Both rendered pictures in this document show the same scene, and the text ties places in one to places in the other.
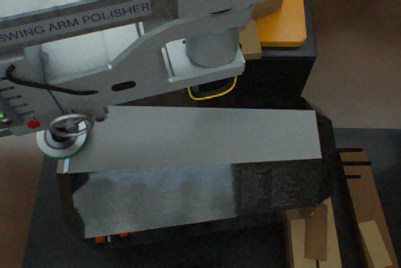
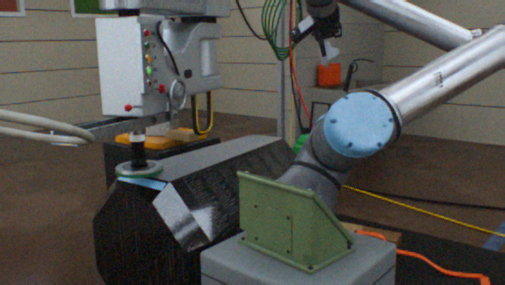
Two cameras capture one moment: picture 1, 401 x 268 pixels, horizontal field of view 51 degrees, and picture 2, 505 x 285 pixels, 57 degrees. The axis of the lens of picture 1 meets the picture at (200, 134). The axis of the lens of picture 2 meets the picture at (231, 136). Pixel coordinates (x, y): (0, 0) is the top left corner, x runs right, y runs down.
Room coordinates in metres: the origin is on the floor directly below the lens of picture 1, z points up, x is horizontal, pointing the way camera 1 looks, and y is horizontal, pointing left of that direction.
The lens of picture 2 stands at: (-0.79, 2.00, 1.42)
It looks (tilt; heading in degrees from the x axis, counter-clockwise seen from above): 12 degrees down; 306
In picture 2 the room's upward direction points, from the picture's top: 1 degrees counter-clockwise
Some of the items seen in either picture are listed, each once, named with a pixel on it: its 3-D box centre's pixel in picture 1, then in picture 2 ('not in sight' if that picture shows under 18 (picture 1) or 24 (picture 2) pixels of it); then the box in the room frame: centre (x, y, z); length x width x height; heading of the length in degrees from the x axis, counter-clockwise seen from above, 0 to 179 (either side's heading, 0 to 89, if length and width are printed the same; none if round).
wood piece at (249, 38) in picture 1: (247, 39); (181, 135); (1.26, -0.25, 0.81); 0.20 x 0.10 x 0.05; 4
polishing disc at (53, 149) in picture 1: (62, 134); (139, 167); (0.77, 0.59, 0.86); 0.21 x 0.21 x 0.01
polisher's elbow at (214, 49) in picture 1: (211, 28); (199, 58); (0.92, -0.05, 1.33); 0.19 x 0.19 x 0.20
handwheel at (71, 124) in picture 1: (70, 116); (171, 94); (0.68, 0.45, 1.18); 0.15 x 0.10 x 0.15; 103
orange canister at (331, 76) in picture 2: not in sight; (331, 73); (1.54, -3.29, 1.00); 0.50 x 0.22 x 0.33; 84
